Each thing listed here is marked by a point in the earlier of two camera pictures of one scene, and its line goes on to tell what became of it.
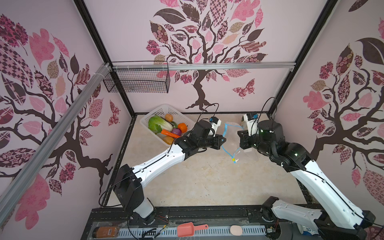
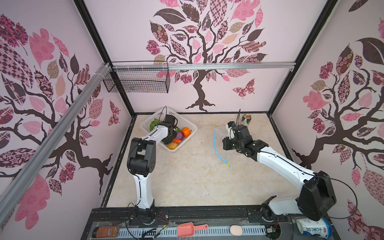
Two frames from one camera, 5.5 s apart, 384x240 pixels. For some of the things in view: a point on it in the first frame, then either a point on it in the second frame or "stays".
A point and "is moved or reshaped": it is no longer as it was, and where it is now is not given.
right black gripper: [243, 136] → [225, 142]
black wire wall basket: [138, 77] stays
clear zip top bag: [232, 144] is moved or reshaped
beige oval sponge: [236, 230] stays
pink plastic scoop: [187, 229] stays
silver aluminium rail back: [203, 66] stays
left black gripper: [217, 143] → [165, 142]
